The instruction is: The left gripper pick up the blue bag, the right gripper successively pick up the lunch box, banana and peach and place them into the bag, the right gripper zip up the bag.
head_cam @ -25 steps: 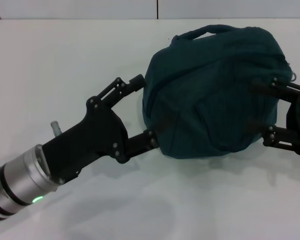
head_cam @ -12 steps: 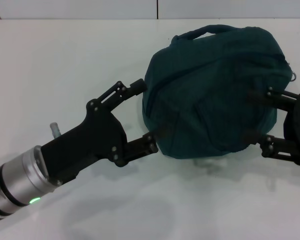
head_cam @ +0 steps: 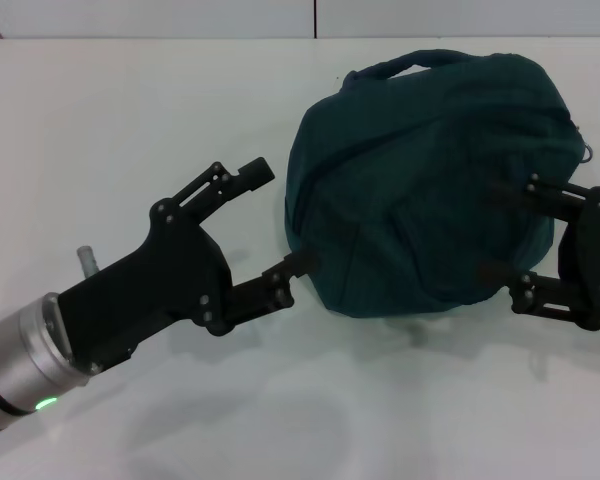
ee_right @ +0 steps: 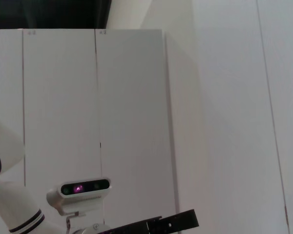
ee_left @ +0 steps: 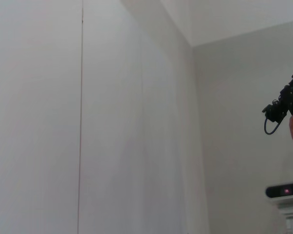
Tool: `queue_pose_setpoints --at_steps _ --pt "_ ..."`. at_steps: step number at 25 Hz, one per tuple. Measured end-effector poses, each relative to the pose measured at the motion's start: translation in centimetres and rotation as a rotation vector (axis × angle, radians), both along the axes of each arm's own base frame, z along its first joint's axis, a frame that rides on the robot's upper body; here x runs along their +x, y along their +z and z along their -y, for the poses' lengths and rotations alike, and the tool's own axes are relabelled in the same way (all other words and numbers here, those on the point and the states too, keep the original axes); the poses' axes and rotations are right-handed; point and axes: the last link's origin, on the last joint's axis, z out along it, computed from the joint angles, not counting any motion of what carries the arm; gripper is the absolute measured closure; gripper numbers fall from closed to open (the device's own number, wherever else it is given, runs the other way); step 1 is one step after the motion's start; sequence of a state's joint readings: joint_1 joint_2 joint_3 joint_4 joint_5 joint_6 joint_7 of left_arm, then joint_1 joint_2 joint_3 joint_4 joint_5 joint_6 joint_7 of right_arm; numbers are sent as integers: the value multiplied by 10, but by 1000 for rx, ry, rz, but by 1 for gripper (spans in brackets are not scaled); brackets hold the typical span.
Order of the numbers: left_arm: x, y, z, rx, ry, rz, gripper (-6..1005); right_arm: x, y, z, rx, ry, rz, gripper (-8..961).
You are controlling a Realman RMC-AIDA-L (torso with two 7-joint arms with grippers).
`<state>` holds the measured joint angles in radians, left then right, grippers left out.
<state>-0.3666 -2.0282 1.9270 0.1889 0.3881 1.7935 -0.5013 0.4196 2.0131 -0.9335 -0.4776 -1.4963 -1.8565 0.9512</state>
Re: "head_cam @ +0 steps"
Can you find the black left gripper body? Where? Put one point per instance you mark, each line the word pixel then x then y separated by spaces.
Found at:
pixel 170 280

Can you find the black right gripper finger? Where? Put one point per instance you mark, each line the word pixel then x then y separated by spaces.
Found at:
pixel 540 295
pixel 545 197

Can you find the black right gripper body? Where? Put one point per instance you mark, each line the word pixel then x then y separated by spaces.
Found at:
pixel 590 255

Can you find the silver connector stub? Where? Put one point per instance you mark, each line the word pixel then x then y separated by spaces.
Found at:
pixel 87 260

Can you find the dark teal insulated lunch bag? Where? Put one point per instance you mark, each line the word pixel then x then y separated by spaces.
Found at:
pixel 430 200

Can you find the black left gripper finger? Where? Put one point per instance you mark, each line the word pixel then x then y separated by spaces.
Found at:
pixel 220 185
pixel 265 295

